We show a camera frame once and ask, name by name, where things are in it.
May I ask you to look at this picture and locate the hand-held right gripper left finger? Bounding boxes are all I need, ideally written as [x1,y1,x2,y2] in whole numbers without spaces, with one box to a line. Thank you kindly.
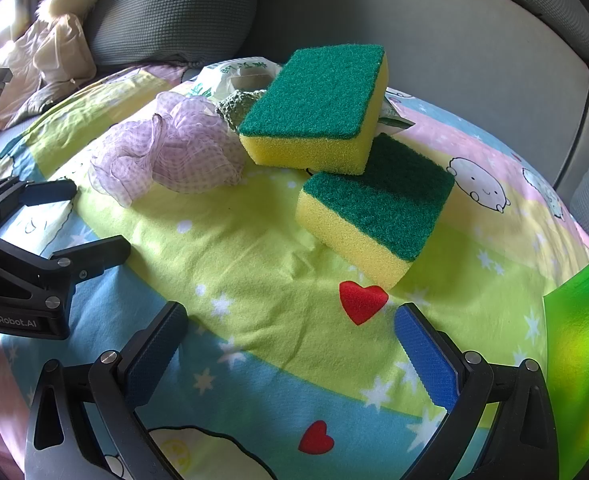
[24,301,189,480]

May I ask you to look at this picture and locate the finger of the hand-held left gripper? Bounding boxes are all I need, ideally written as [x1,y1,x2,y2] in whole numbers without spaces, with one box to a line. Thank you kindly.
[0,176,78,233]
[49,234,132,291]

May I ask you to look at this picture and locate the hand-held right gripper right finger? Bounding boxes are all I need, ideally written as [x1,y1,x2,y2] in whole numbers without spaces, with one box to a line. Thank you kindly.
[394,303,560,480]

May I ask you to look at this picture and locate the purple mesh bath pouf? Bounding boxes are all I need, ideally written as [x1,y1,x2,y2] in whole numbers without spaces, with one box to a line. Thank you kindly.
[89,94,248,208]

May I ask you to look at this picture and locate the yellow and green sponge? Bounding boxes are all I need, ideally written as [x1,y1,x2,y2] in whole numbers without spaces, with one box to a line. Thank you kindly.
[238,44,390,177]
[295,132,456,291]

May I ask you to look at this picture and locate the green cardboard box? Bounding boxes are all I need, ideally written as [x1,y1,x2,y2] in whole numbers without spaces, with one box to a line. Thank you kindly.
[543,244,589,480]

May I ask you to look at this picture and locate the green knit scrubber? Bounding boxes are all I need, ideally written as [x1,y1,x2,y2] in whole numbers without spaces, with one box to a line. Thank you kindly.
[214,87,266,133]

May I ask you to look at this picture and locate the beige fur-trimmed jacket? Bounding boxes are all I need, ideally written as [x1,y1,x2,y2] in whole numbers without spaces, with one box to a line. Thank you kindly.
[0,0,108,128]

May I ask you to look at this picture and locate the printed pastel blanket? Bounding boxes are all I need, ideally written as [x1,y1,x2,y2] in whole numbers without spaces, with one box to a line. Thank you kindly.
[0,62,589,480]

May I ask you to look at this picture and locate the grey textured pillow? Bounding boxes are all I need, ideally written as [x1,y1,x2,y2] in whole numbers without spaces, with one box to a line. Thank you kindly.
[87,0,262,67]

